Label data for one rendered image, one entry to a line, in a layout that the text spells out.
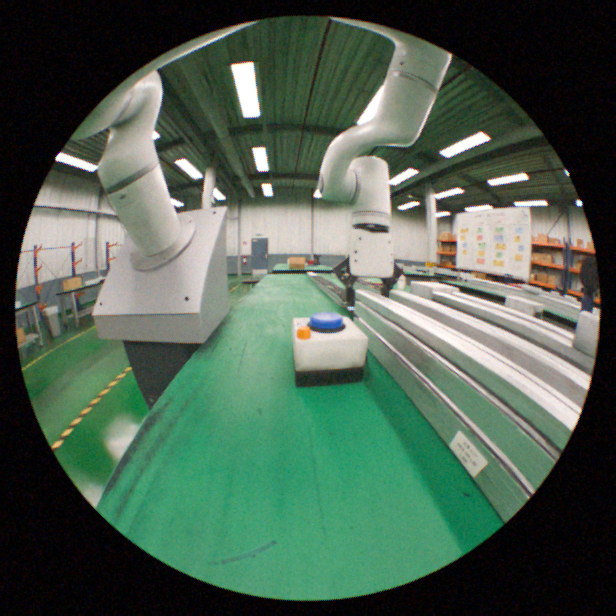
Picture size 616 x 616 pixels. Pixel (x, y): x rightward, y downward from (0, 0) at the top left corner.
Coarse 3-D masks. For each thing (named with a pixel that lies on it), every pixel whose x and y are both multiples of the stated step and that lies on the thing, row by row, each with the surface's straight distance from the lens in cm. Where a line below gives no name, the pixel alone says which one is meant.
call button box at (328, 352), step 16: (304, 320) 26; (320, 336) 21; (336, 336) 21; (352, 336) 21; (304, 352) 20; (320, 352) 20; (336, 352) 21; (352, 352) 21; (304, 368) 21; (320, 368) 21; (336, 368) 22; (352, 368) 23; (304, 384) 22; (320, 384) 23; (336, 384) 23
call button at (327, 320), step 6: (318, 312) 24; (324, 312) 24; (330, 312) 25; (312, 318) 22; (318, 318) 22; (324, 318) 22; (330, 318) 22; (336, 318) 22; (342, 318) 23; (312, 324) 22; (318, 324) 22; (324, 324) 21; (330, 324) 21; (336, 324) 22; (342, 324) 23
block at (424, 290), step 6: (414, 282) 52; (420, 282) 54; (426, 282) 56; (414, 288) 52; (420, 288) 50; (426, 288) 48; (432, 288) 47; (438, 288) 48; (444, 288) 49; (450, 288) 51; (456, 288) 53; (414, 294) 52; (420, 294) 50; (426, 294) 48; (450, 294) 51; (432, 300) 47
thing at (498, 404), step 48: (384, 336) 27; (432, 336) 19; (480, 336) 24; (432, 384) 21; (480, 384) 17; (528, 384) 15; (576, 384) 21; (480, 432) 18; (528, 432) 15; (480, 480) 18; (528, 480) 16
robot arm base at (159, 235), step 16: (144, 176) 40; (160, 176) 44; (128, 192) 40; (144, 192) 41; (160, 192) 43; (128, 208) 42; (144, 208) 42; (160, 208) 43; (128, 224) 44; (144, 224) 43; (160, 224) 44; (176, 224) 48; (192, 224) 50; (144, 240) 45; (160, 240) 46; (176, 240) 48; (144, 256) 50; (160, 256) 46; (176, 256) 45
